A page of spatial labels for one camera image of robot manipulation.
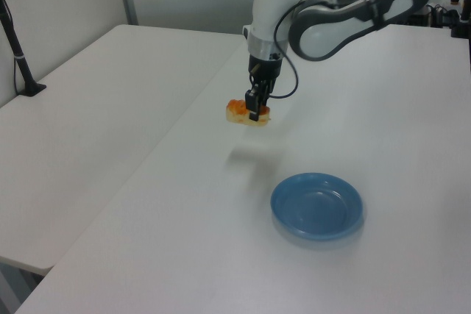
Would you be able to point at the black upright clamp stand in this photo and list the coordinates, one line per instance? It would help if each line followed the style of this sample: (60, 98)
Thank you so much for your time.
(460, 31)

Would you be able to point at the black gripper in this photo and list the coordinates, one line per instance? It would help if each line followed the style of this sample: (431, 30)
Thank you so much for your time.
(265, 69)

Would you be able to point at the black electronics box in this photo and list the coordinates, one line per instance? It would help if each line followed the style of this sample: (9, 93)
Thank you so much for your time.
(419, 18)

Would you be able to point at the white side table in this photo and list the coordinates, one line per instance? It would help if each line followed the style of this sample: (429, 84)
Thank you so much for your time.
(92, 126)

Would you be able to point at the blue round plate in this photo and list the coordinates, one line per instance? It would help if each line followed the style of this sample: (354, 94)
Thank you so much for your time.
(316, 211)

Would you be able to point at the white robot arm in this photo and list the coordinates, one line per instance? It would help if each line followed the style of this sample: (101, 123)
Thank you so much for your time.
(272, 5)

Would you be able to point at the orange glazed bread loaf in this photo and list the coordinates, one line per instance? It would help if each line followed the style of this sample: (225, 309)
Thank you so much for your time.
(235, 111)

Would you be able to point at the black slanted camera stand pole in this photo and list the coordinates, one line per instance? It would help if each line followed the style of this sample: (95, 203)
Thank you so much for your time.
(33, 89)

